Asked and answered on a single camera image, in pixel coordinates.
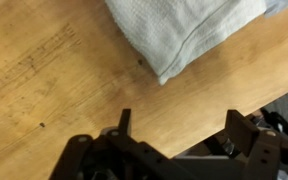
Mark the white towel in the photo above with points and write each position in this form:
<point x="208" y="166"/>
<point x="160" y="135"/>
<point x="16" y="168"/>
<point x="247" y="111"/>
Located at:
<point x="170" y="34"/>

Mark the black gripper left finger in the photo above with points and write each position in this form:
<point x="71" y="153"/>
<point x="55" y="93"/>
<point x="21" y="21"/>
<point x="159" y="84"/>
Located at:
<point x="113" y="155"/>

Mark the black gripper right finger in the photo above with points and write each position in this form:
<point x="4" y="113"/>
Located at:
<point x="265" y="148"/>

